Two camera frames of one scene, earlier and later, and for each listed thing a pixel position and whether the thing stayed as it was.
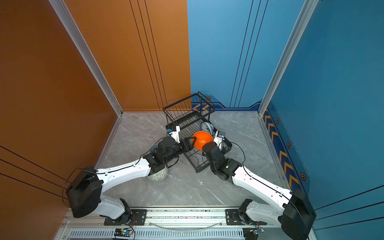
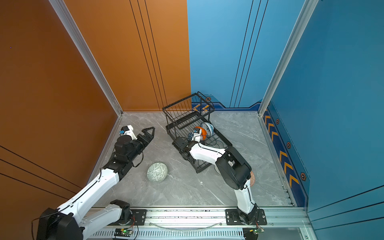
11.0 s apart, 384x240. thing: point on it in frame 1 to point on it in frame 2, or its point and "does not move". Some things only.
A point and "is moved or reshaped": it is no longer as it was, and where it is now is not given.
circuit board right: [251, 233] does not move
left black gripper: [189, 146] to [147, 139]
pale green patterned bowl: [158, 176] does not move
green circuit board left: [123, 232] does not move
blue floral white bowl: [207, 127] does not move
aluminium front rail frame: [208, 224] does not move
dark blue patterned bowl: [154, 148] is moved or reshaped
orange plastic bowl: [202, 137] is moved or reshaped
